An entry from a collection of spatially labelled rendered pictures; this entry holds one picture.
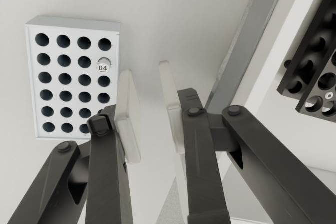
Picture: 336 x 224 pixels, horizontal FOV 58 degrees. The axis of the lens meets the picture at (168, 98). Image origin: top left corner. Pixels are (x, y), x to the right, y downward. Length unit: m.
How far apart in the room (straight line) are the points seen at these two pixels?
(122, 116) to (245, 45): 0.13
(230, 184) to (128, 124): 0.14
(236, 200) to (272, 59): 0.11
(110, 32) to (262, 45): 0.14
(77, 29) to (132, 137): 0.16
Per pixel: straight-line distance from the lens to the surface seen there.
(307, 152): 0.35
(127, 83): 0.19
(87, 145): 0.16
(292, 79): 0.26
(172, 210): 1.59
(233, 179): 0.28
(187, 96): 0.17
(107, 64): 0.29
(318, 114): 0.24
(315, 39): 0.26
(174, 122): 0.15
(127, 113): 0.16
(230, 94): 0.24
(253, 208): 0.26
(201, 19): 0.33
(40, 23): 0.31
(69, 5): 0.33
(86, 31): 0.29
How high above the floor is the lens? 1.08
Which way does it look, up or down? 63 degrees down
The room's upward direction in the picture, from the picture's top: 168 degrees clockwise
